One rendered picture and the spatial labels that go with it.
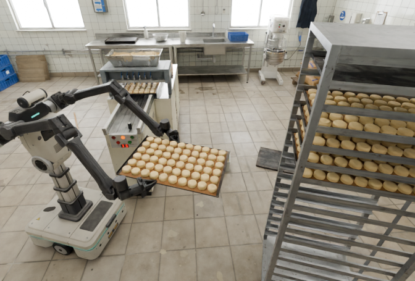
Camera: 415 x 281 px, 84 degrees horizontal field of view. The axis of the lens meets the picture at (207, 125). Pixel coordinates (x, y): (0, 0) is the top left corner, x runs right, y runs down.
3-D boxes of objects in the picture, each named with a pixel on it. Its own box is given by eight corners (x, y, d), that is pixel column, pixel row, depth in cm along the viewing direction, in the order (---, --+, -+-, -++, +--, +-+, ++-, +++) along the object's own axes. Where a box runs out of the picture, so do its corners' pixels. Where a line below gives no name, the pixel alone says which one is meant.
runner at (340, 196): (275, 188, 161) (275, 184, 159) (275, 184, 163) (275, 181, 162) (378, 205, 148) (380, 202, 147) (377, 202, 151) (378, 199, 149)
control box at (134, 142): (112, 145, 212) (109, 133, 204) (139, 144, 213) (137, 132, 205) (111, 147, 208) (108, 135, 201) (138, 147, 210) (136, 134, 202)
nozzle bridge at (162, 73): (114, 88, 289) (108, 60, 271) (173, 87, 293) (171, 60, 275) (106, 99, 261) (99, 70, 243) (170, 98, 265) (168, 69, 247)
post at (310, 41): (262, 239, 197) (311, 22, 108) (263, 236, 200) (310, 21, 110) (266, 239, 197) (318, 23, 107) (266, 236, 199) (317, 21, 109)
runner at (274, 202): (271, 205, 170) (272, 202, 169) (271, 202, 173) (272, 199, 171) (367, 223, 158) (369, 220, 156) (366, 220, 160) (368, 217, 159)
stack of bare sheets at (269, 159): (306, 157, 309) (306, 155, 307) (306, 177, 277) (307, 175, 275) (260, 147, 325) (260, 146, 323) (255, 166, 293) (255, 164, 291)
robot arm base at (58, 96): (49, 96, 167) (61, 110, 171) (55, 92, 163) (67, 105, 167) (58, 91, 174) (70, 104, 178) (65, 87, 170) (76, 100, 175)
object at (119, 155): (135, 156, 307) (122, 94, 260) (161, 155, 309) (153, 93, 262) (121, 198, 248) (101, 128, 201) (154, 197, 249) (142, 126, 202)
